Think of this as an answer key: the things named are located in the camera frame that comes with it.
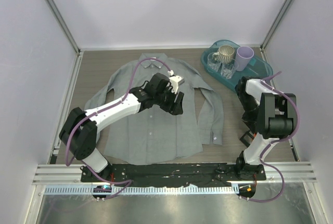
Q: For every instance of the clear glass mug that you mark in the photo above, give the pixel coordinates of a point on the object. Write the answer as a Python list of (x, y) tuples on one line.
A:
[(213, 61)]

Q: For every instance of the purple plastic cup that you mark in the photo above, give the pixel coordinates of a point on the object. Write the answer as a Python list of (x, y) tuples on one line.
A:
[(243, 56)]

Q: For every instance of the grey button-up shirt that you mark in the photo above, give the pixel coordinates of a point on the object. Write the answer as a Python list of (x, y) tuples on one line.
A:
[(153, 135)]

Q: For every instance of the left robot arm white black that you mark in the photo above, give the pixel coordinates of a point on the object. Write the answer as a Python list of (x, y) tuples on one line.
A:
[(80, 130)]

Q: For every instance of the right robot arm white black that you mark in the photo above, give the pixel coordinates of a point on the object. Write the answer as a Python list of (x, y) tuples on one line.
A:
[(271, 115)]

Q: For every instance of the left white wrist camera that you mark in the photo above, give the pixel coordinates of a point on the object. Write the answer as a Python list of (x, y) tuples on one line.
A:
[(175, 80)]

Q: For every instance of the small black square frame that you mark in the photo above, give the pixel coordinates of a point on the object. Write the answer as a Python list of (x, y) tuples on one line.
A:
[(247, 138)]

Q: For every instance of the ribbed metallic mug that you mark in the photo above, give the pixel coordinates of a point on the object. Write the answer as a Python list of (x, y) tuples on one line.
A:
[(226, 53)]

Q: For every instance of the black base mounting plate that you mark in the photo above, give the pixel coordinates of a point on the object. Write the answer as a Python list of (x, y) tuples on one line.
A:
[(175, 175)]

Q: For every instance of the clear drinking glass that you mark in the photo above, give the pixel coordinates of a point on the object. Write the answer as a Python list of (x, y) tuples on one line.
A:
[(228, 69)]

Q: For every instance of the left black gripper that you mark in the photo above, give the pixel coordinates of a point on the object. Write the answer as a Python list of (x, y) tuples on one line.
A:
[(173, 108)]

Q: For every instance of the white slotted cable duct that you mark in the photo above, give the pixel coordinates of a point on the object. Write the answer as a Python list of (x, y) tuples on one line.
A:
[(101, 189)]

